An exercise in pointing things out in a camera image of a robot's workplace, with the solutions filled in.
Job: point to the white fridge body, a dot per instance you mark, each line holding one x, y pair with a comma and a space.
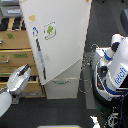
64, 54

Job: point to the white and blue robot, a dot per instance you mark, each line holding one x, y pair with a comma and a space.
110, 66

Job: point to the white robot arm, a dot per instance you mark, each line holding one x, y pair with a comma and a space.
5, 99

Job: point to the wooden drawer cabinet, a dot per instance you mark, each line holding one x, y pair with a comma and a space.
15, 51

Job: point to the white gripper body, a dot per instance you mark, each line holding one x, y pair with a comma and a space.
16, 84

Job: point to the green android sticker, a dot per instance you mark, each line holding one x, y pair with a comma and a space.
50, 30

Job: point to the bottom fridge drawer handle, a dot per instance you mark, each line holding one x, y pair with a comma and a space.
60, 81

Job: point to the grey box on cabinet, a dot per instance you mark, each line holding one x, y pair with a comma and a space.
11, 11

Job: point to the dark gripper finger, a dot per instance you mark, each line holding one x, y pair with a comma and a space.
27, 66

